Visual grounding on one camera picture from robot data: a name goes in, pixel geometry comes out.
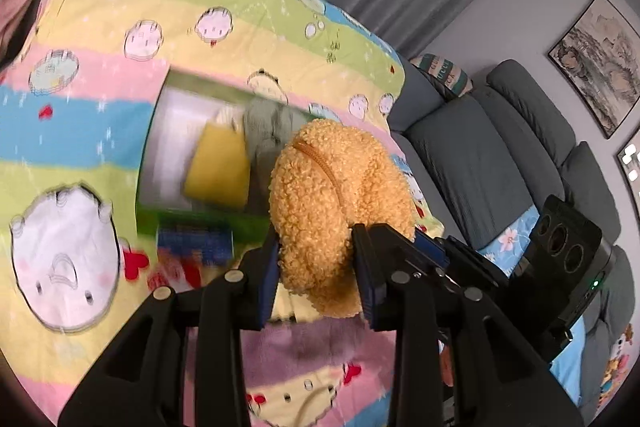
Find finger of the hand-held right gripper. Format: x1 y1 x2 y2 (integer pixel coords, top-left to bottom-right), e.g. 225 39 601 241
412 229 513 297

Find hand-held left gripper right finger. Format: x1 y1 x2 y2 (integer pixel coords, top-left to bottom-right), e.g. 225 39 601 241
352 223 586 427

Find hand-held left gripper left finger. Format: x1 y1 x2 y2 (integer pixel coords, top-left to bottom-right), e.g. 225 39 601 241
57 227 281 427

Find orange fuzzy plush pouch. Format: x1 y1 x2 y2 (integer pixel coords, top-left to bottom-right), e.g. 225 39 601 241
269 119 418 319

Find yellow cream fuzzy cloth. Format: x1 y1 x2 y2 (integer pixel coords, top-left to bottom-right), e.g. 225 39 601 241
184 104 252 210

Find grey-green plush toy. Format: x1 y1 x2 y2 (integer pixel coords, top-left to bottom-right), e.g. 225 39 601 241
242 99 309 202

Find green cardboard box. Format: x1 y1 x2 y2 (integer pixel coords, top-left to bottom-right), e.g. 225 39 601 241
136 71 321 253

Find blue floral sheet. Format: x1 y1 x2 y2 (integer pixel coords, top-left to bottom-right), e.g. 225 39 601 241
477 207 589 408

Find small blue packet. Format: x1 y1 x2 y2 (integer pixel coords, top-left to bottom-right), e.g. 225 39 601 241
156 227 235 266

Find cartoon printed cushion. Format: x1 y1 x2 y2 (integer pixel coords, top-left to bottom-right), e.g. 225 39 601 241
597 322 634 404

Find grey sofa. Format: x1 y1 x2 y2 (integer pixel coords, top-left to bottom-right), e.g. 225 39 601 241
387 59 640 408

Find patterned cushion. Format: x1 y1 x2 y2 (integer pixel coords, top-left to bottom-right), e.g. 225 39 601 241
410 53 474 100

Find framed landscape painting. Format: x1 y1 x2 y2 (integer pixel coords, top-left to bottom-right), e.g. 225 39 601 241
547 0 640 140

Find striped cartoon printed blanket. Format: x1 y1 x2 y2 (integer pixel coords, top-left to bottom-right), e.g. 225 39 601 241
0 0 446 427

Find small framed wall picture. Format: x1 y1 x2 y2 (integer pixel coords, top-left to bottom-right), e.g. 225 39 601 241
615 139 640 198

